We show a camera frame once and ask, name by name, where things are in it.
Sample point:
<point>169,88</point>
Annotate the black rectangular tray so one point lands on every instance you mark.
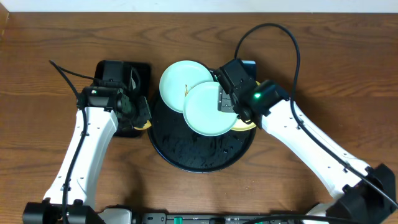
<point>113,77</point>

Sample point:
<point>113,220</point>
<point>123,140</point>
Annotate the black round tray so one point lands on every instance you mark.
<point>179,145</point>

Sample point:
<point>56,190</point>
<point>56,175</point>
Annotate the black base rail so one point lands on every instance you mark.
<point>217,218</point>

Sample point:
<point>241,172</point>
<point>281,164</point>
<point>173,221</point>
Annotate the light blue plate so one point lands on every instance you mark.
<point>200,111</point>
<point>178,79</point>

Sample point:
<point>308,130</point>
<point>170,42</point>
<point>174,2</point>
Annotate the green and yellow sponge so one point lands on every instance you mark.
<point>145,126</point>

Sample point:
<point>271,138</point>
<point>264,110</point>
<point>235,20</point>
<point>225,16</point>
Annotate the yellow plate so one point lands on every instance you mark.
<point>242,126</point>

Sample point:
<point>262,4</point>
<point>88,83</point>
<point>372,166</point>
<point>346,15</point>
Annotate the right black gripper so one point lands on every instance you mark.
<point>226,102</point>

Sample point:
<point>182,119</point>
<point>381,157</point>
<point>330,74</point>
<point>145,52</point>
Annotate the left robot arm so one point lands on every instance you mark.
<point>71,197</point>

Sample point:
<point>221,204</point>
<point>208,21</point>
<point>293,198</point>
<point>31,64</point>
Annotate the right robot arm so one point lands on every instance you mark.
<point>361,194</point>

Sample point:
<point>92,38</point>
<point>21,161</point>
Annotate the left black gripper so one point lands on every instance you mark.
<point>140,114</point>

